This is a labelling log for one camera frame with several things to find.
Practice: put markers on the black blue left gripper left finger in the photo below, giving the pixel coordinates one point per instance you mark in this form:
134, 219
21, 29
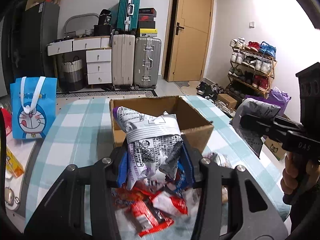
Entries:
79, 203

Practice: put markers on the yellow drink carton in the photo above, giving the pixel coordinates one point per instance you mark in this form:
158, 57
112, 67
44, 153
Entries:
13, 165

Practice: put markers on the beige suitcase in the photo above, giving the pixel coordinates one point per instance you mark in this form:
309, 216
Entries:
123, 51

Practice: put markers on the red gift bag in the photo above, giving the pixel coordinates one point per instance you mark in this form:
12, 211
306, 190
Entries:
7, 121

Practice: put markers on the silver suitcase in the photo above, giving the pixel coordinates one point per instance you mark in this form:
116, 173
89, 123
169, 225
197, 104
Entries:
146, 62

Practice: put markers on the white earbud case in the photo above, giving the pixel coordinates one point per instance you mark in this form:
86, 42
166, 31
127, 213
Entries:
10, 199

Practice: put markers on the right hand on gripper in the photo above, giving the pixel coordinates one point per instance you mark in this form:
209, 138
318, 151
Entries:
290, 172

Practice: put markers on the small cardboard box on floor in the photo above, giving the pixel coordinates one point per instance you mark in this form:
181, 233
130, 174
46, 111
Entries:
227, 100

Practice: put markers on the grey printed snack bag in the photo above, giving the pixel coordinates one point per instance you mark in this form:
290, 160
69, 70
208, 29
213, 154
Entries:
257, 108

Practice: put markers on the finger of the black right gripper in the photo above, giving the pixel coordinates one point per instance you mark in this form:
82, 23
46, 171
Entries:
274, 127

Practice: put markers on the stacked shoe boxes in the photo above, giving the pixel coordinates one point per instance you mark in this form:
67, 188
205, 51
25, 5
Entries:
147, 23

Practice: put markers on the wooden door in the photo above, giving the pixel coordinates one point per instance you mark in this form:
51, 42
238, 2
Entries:
189, 27

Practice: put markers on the woven laundry basket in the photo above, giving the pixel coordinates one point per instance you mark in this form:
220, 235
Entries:
73, 74

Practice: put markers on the black refrigerator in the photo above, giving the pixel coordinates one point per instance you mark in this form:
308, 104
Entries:
39, 30

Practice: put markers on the teal suitcase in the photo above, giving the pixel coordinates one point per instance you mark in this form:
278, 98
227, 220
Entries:
127, 19

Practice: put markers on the white purple snack bag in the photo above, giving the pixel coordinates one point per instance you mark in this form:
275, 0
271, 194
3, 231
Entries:
153, 146

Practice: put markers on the white drawer desk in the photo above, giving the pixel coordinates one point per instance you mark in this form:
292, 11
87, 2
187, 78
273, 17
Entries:
96, 53

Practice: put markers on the purple gift bag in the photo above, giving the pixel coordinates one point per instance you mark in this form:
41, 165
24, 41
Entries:
275, 97

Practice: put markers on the red white snack packet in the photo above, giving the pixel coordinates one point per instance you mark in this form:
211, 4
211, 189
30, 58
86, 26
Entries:
152, 211

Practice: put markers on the wooden shoe rack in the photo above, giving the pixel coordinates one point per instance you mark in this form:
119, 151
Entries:
252, 68

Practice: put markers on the teal plaid tablecloth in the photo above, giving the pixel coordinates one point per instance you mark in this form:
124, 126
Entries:
82, 134

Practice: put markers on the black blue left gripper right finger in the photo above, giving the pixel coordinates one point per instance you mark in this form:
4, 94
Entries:
232, 204

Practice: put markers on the blue doraemon tote bag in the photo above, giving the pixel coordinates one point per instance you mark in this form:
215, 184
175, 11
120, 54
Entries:
33, 101

